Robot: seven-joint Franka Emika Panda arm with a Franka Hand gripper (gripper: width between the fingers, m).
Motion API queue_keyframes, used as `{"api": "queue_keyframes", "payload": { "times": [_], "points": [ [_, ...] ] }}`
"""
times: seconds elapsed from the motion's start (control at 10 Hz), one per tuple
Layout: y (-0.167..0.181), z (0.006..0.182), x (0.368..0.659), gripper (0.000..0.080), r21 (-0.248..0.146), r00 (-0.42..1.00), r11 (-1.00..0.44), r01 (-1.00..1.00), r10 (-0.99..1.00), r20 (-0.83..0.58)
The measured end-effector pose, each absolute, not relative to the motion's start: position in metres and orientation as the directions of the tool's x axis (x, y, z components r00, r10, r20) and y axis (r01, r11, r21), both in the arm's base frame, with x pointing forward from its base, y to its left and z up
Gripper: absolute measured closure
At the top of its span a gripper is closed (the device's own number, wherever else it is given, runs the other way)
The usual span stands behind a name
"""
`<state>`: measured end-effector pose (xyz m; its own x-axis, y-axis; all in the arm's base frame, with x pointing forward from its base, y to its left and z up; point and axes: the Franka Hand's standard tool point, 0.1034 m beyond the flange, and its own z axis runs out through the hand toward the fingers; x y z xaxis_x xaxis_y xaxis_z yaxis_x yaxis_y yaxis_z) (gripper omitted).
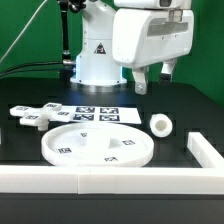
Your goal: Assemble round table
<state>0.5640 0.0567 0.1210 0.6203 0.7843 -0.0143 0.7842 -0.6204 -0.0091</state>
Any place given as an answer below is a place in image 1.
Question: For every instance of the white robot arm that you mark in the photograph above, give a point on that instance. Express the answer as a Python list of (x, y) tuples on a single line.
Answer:
[(95, 69)]

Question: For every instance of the white front fence bar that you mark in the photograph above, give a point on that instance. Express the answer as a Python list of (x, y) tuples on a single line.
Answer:
[(50, 179)]

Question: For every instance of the white round table top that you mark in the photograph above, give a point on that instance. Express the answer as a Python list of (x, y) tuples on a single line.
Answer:
[(97, 145)]

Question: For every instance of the white cross-shaped table base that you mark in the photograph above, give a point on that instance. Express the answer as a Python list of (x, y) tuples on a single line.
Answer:
[(40, 117)]

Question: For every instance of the white marker sheet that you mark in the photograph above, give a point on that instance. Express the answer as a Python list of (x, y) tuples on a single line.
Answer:
[(103, 114)]

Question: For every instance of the white fence bar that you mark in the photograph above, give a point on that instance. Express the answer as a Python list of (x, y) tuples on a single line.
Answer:
[(50, 179), (205, 154)]

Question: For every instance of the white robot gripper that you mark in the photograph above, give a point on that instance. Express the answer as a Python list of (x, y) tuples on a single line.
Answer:
[(145, 37)]

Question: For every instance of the white right fence bar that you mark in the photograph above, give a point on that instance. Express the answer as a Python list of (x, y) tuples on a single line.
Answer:
[(205, 154)]

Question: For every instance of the black camera stand pole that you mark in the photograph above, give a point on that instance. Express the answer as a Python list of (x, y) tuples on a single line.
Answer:
[(75, 6)]

